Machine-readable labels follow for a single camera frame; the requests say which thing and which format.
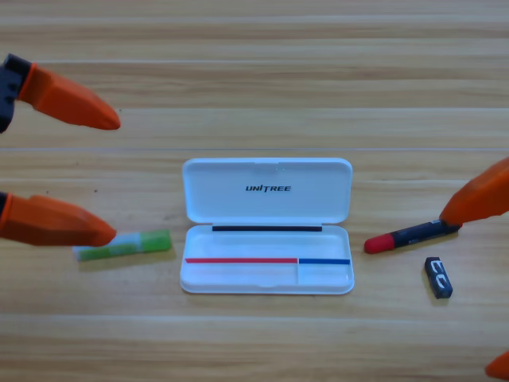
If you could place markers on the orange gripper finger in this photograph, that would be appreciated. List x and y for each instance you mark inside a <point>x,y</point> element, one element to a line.
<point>500,370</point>
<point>51,223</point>
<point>481,199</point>

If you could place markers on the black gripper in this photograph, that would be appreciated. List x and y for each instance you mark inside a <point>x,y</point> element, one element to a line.
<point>10,85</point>

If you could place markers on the green and white glue stick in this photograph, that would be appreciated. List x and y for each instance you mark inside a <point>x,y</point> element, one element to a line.
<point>151,240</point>

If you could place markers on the black eraser with white print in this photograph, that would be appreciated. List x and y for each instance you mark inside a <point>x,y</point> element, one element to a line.
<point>438,278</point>

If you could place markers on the black marker with red cap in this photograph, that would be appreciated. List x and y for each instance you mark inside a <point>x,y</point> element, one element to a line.
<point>413,235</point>

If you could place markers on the white Unitree pencil case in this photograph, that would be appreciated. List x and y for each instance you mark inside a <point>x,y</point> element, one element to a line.
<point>246,274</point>

